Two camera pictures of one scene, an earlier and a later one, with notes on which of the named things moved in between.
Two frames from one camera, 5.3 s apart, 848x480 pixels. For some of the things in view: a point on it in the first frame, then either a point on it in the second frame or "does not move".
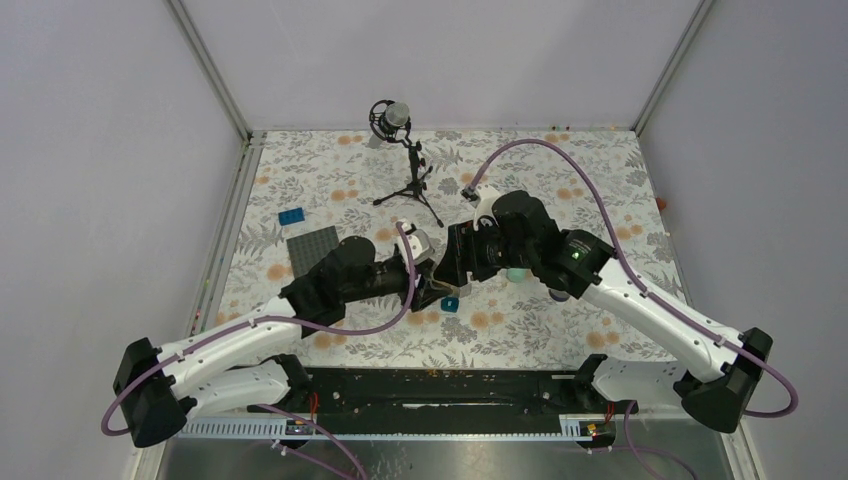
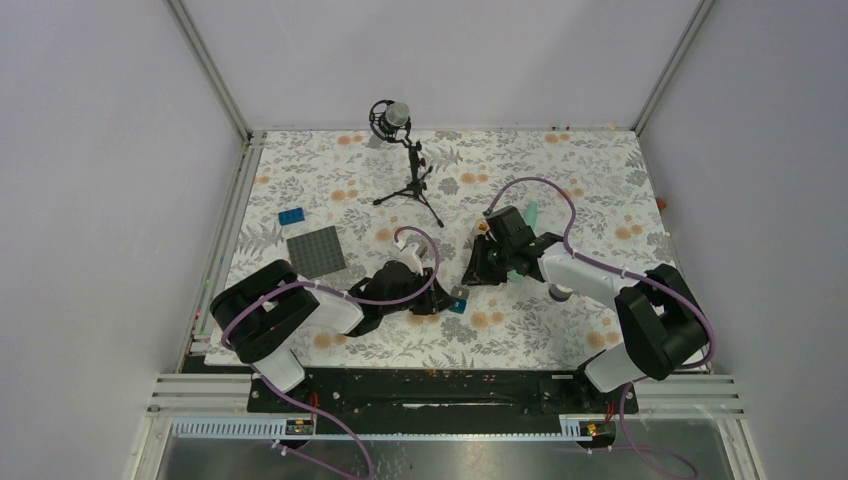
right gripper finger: (455, 262) to (477, 271)
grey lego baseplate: (307, 250) does not move
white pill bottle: (559, 296) does not move
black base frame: (338, 394) does not move
